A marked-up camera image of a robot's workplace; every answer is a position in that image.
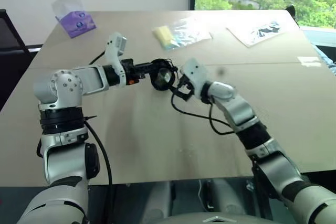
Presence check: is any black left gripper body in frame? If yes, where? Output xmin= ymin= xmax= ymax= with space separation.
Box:
xmin=121 ymin=58 xmax=147 ymax=87

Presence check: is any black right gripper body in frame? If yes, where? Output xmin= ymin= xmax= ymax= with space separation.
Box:
xmin=178 ymin=75 xmax=197 ymax=97

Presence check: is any black drawstring pouch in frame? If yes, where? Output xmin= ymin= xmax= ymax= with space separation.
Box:
xmin=150 ymin=58 xmax=180 ymax=92

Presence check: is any metal cup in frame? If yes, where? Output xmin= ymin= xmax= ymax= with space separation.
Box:
xmin=157 ymin=68 xmax=174 ymax=84

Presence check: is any yellow sponge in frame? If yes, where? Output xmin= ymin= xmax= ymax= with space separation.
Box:
xmin=153 ymin=25 xmax=176 ymax=48

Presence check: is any clear plastic bag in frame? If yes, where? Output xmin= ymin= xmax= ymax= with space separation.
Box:
xmin=152 ymin=18 xmax=213 ymax=51

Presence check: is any purple tissue box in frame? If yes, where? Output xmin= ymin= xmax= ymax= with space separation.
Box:
xmin=51 ymin=0 xmax=98 ymax=38

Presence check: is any clear bag with black print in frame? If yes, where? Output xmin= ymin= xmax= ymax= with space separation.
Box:
xmin=226 ymin=20 xmax=288 ymax=48

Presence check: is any black chair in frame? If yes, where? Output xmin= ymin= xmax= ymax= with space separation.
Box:
xmin=0 ymin=8 xmax=43 ymax=112

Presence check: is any clear tape strip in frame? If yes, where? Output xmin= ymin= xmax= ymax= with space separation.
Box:
xmin=297 ymin=56 xmax=323 ymax=68

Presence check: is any black clamp at table edge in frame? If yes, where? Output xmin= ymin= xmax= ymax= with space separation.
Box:
xmin=285 ymin=3 xmax=298 ymax=22

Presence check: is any silver robot chest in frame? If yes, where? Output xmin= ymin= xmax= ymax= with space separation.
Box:
xmin=160 ymin=209 xmax=274 ymax=224

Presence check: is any blue patterned cloth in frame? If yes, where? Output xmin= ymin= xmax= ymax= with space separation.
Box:
xmin=314 ymin=45 xmax=336 ymax=76

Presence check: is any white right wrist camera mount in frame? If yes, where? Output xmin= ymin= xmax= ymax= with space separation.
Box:
xmin=180 ymin=57 xmax=211 ymax=99

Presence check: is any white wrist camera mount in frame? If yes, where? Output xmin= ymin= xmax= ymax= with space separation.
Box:
xmin=103 ymin=31 xmax=129 ymax=86
xmin=180 ymin=57 xmax=211 ymax=99

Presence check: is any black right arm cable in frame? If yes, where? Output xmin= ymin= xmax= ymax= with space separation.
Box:
xmin=170 ymin=91 xmax=237 ymax=135

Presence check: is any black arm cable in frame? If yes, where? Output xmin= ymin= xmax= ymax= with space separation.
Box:
xmin=83 ymin=50 xmax=114 ymax=224
xmin=170 ymin=91 xmax=237 ymax=135

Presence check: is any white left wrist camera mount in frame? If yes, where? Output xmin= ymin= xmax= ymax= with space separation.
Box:
xmin=103 ymin=31 xmax=129 ymax=86

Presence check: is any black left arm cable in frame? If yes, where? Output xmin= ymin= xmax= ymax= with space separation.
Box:
xmin=83 ymin=50 xmax=114 ymax=224

